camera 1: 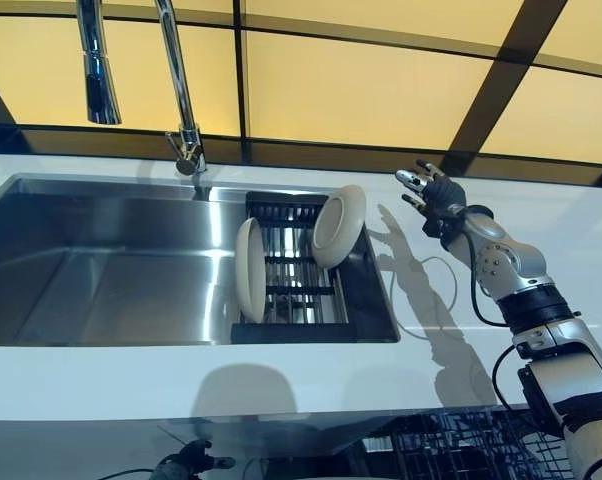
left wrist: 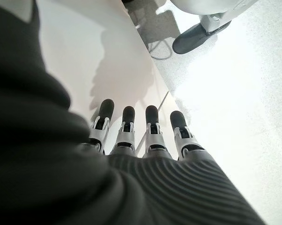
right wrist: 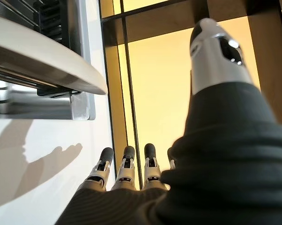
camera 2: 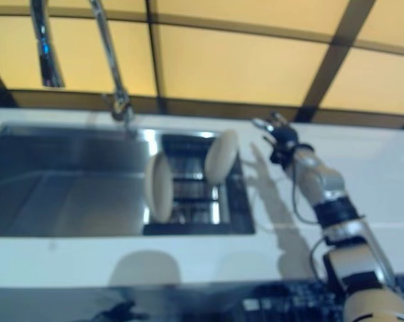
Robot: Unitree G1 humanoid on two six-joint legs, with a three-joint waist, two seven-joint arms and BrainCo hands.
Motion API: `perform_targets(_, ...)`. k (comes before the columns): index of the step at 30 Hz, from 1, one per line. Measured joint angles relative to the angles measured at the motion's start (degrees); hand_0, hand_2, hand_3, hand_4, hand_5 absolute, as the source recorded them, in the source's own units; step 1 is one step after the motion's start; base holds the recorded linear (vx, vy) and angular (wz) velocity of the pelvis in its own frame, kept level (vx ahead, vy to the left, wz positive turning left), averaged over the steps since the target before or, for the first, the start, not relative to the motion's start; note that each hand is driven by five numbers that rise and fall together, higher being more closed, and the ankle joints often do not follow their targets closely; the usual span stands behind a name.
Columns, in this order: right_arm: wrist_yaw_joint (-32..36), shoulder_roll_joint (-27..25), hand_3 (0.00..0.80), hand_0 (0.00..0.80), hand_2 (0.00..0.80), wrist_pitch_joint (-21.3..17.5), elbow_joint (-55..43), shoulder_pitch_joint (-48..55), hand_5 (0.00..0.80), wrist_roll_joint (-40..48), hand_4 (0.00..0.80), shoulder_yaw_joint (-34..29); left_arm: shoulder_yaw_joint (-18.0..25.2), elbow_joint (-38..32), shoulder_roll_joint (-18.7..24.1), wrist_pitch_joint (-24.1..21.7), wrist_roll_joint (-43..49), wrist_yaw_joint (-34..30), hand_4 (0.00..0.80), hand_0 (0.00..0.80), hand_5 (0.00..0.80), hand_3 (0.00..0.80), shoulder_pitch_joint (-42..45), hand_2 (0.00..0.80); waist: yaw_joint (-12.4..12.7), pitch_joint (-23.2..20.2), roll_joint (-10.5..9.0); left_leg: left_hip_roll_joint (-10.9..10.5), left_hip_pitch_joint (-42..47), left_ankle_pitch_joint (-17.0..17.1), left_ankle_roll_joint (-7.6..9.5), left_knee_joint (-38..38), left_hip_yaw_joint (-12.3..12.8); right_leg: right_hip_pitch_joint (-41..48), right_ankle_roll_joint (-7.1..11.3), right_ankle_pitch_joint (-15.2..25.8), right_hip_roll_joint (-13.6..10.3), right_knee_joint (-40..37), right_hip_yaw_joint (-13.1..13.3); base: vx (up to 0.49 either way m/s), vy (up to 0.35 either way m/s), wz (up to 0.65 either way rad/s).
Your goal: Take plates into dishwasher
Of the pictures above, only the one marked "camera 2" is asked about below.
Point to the black steel dish rack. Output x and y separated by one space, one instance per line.
192 198

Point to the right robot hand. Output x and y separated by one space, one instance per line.
284 135

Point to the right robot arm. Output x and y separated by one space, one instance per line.
322 174

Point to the white round plate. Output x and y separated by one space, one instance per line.
160 188
220 157

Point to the chrome gooseneck faucet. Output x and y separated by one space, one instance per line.
109 50

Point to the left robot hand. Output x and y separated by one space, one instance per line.
119 313

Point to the stainless steel sink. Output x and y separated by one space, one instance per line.
64 181

